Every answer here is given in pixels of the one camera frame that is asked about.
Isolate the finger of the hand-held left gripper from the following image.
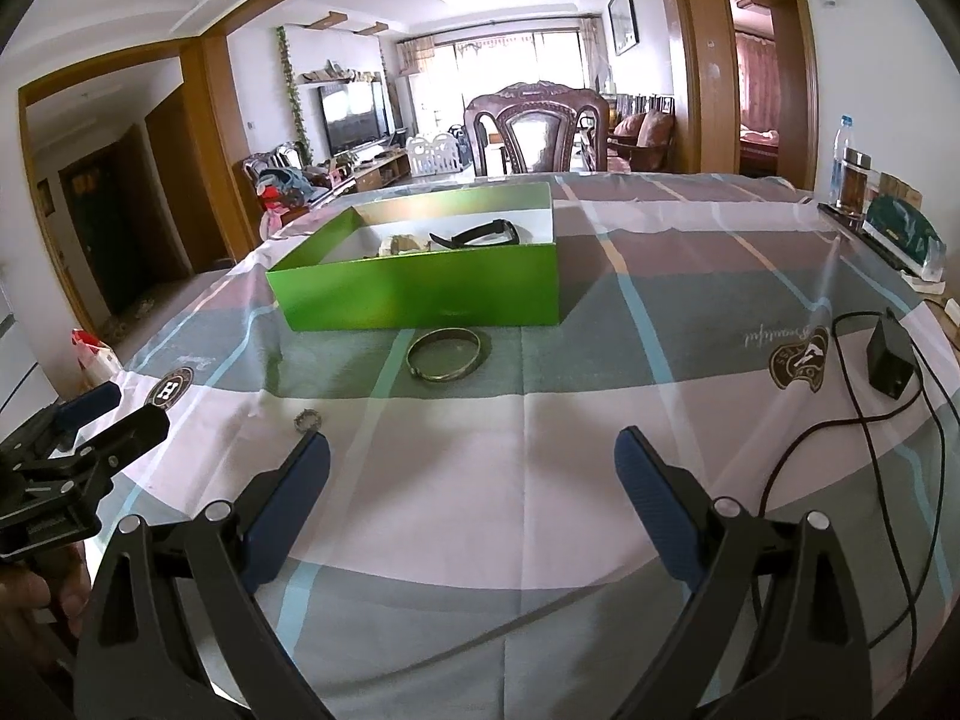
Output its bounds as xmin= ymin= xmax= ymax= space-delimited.
xmin=0 ymin=381 xmax=122 ymax=466
xmin=15 ymin=406 xmax=170 ymax=500

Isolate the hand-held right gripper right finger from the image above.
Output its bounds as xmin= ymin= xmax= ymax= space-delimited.
xmin=613 ymin=426 xmax=875 ymax=720

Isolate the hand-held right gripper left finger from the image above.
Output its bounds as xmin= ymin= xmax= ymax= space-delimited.
xmin=73 ymin=429 xmax=335 ymax=720

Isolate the silver bangle bracelet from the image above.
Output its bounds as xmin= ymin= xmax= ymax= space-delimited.
xmin=405 ymin=326 xmax=485 ymax=385

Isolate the green cardboard box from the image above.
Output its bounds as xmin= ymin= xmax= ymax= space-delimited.
xmin=266 ymin=181 xmax=562 ymax=332

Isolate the beige jewelry piece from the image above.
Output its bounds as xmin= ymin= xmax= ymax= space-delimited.
xmin=375 ymin=232 xmax=434 ymax=260

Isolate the person's left hand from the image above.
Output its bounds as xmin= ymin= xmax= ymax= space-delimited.
xmin=0 ymin=547 xmax=95 ymax=642

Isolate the red white plastic bag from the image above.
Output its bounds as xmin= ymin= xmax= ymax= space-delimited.
xmin=71 ymin=328 xmax=125 ymax=391

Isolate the dark wooden door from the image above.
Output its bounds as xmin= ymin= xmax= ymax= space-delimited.
xmin=58 ymin=146 xmax=177 ymax=316

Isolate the pile of clothes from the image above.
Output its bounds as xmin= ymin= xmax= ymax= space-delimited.
xmin=255 ymin=165 xmax=335 ymax=211

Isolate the black wristwatch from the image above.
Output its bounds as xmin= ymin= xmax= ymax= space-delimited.
xmin=429 ymin=219 xmax=522 ymax=250

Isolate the black tray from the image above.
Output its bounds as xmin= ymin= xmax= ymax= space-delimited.
xmin=816 ymin=201 xmax=923 ymax=271

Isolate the wooden television cabinet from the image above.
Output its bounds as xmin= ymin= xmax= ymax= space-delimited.
xmin=330 ymin=150 xmax=412 ymax=192

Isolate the green ivy garland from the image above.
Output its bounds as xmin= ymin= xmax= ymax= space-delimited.
xmin=274 ymin=24 xmax=312 ymax=166

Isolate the wooden sofa with cushions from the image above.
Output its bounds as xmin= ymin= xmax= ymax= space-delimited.
xmin=607 ymin=109 xmax=676 ymax=170

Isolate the dark green packet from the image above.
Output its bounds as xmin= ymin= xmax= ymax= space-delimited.
xmin=862 ymin=195 xmax=947 ymax=271

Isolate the bed with pink cover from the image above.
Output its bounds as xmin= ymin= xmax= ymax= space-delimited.
xmin=739 ymin=127 xmax=781 ymax=177

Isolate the glass tea bottle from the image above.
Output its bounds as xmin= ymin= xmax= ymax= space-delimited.
xmin=840 ymin=150 xmax=871 ymax=215

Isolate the white baby fence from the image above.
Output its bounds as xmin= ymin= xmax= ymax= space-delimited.
xmin=405 ymin=131 xmax=473 ymax=177

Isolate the carved wooden dining chair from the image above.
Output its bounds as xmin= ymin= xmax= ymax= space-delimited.
xmin=463 ymin=82 xmax=610 ymax=177

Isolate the flat screen television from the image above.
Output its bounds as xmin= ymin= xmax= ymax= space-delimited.
xmin=319 ymin=79 xmax=392 ymax=155

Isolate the clear plastic water bottle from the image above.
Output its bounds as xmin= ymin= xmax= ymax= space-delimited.
xmin=831 ymin=116 xmax=856 ymax=207

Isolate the brown cardboard carton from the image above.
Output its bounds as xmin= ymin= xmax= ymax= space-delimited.
xmin=877 ymin=172 xmax=923 ymax=207

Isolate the pink curtain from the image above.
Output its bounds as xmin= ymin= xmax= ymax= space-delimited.
xmin=733 ymin=30 xmax=777 ymax=132

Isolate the black cable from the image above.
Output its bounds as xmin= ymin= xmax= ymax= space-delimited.
xmin=757 ymin=311 xmax=960 ymax=698

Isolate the wall shelf with ornaments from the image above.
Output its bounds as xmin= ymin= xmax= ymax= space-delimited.
xmin=296 ymin=60 xmax=383 ymax=87

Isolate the framed wall picture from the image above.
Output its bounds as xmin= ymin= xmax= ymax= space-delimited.
xmin=607 ymin=0 xmax=638 ymax=57

